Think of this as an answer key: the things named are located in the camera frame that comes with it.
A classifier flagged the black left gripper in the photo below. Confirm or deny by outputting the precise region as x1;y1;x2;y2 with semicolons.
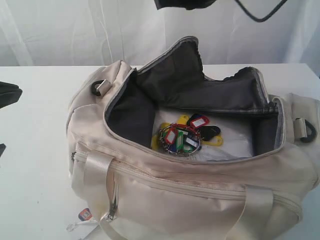
0;81;23;157

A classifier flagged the cream fabric duffel bag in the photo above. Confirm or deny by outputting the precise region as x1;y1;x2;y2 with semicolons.
66;36;320;240

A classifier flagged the colourful key tag bunch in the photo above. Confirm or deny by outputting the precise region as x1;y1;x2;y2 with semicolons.
150;113;224;156

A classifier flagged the white paper hang tag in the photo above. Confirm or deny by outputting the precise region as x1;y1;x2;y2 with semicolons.
66;207;99;240

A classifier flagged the white backdrop curtain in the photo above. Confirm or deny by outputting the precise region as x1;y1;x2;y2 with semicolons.
0;0;320;72

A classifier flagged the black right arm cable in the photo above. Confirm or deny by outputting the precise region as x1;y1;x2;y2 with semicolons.
233;0;288;24

